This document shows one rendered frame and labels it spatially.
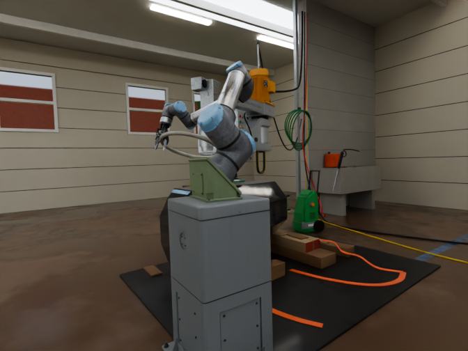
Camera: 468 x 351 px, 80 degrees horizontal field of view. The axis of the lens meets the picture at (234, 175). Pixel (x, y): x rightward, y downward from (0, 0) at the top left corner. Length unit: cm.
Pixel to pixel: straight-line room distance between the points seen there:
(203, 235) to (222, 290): 28
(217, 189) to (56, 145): 715
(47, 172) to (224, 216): 723
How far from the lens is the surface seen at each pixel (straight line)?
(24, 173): 828
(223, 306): 141
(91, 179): 833
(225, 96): 159
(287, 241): 304
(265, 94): 334
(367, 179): 585
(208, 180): 132
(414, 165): 701
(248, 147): 147
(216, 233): 127
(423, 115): 699
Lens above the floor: 104
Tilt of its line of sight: 3 degrees down
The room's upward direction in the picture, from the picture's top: 2 degrees counter-clockwise
